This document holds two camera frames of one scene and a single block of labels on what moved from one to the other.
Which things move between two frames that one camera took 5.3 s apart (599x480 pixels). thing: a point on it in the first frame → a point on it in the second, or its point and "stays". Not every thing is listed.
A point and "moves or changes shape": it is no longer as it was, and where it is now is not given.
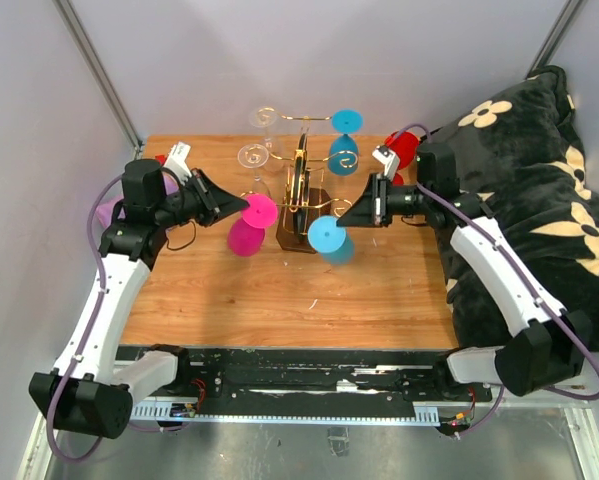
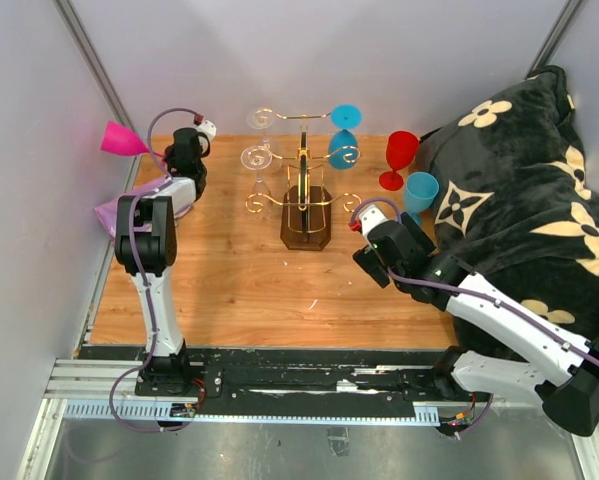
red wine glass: x=405 y=146 stays
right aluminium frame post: x=557 y=33 stays
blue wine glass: x=331 y=240 moves or changes shape
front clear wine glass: x=254 y=156 stays
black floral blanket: x=520 y=160 stays
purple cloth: x=107 y=206 stays
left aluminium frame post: x=96 y=67 stays
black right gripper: x=367 y=211 → x=368 y=259
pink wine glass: x=246 y=235 → x=121 y=139
